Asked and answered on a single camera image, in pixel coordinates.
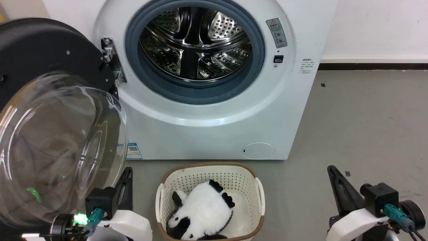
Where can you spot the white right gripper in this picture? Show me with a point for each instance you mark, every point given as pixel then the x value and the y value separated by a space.
pixel 356 224

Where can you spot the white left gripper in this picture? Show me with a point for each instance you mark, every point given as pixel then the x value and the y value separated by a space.
pixel 128 224

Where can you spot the black door with glass bowl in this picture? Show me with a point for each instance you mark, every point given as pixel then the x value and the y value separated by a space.
pixel 43 50

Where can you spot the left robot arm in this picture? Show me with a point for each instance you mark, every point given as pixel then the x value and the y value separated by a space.
pixel 63 226

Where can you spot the white front-load washing machine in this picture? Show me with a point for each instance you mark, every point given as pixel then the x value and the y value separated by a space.
pixel 207 134

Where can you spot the metal door hinge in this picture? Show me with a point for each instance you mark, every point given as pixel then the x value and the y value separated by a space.
pixel 112 58

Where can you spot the black door latch socket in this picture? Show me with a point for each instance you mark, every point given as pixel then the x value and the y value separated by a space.
pixel 278 59

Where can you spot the blue white energy sticker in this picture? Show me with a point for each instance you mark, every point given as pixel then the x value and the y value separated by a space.
pixel 133 151

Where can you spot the cream perforated laundry basket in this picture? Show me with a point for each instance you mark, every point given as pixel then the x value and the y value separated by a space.
pixel 187 182

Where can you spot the black white panda plush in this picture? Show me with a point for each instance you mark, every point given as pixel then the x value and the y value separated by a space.
pixel 204 209

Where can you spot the round white filter cover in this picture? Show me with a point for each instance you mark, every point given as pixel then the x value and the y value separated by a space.
pixel 258 150

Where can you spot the white and black baseboard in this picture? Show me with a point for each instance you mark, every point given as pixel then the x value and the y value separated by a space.
pixel 372 62

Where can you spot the stainless steel washer drum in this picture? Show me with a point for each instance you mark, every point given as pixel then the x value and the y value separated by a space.
pixel 195 43

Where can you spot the grey warning sticker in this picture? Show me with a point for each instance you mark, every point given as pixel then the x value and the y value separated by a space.
pixel 277 32

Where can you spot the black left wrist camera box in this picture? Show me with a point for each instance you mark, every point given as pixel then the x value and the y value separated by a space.
pixel 101 202

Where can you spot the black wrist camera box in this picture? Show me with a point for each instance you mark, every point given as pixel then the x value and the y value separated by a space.
pixel 101 202
pixel 379 197

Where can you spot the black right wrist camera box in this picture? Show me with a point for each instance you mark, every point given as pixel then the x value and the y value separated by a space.
pixel 379 197

